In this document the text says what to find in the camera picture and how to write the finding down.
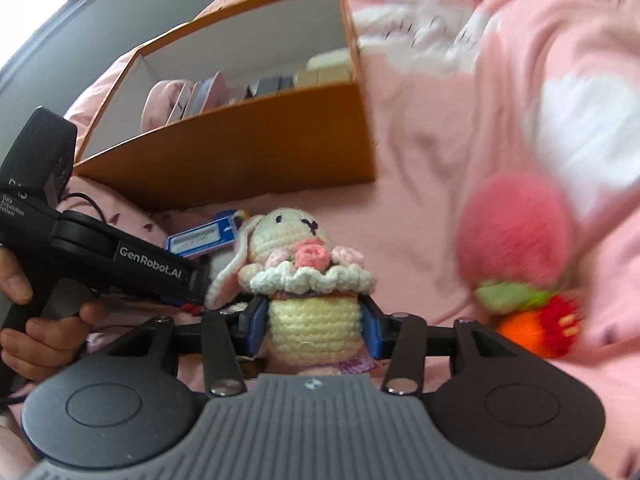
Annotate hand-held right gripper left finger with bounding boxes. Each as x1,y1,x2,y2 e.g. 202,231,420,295
112,296,271,396

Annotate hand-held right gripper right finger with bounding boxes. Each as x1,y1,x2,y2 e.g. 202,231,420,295
357,294,503,395

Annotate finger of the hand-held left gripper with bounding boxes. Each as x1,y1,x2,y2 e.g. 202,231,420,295
167,280,213,317

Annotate cream crochet bunny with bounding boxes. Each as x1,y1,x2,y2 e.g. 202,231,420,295
204,206,375,376

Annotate blue label card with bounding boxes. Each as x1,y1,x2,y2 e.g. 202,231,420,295
164,210,246,261

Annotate pink fabric pouch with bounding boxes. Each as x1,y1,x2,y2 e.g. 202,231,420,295
141,79,193,131

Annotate orange cardboard box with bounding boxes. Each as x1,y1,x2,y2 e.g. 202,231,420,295
74,0,377,211

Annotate pink wallet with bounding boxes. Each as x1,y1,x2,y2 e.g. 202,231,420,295
187,71,228,116

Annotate dark grey box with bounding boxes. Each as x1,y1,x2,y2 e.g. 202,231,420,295
247,75,296,97

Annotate white glasses case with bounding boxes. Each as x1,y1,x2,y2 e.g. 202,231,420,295
306,49,350,73

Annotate person's left hand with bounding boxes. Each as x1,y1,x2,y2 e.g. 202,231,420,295
0,249,108,382

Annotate purple floral packet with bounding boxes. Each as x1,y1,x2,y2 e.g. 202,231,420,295
295,355,373,376

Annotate orange crochet toy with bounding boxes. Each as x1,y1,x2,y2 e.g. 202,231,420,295
495,295,586,358

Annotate pink peach plush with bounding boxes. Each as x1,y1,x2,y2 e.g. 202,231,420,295
457,172,576,321

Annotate pink cloud-print blanket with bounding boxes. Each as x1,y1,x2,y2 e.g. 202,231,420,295
0,0,640,480

